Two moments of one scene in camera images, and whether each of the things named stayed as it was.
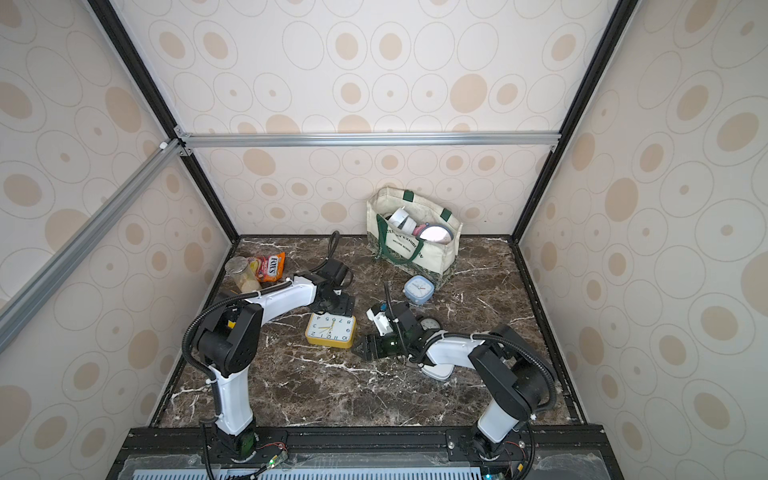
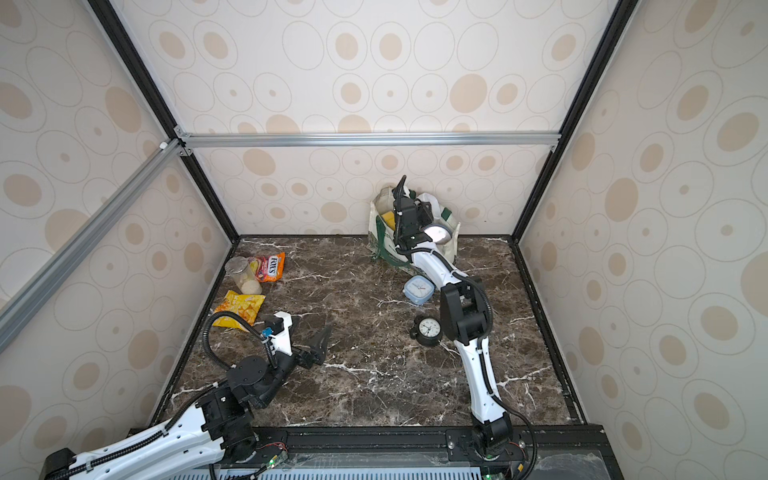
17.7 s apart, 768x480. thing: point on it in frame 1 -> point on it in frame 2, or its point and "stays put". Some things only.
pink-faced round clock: x=437 y=233 stays put
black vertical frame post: x=114 y=29 stays put
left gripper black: x=347 y=307 -> x=320 y=353
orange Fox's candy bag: x=270 y=268 stays put
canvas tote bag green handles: x=413 y=234 stays put
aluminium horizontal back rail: x=367 y=139 stays put
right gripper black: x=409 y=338 -> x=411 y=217
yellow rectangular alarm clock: x=331 y=330 -> x=389 y=218
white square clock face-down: x=440 y=372 -> x=434 y=205
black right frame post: x=618 y=21 stays put
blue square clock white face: x=419 y=289 stays put
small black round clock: x=429 y=323 stays put
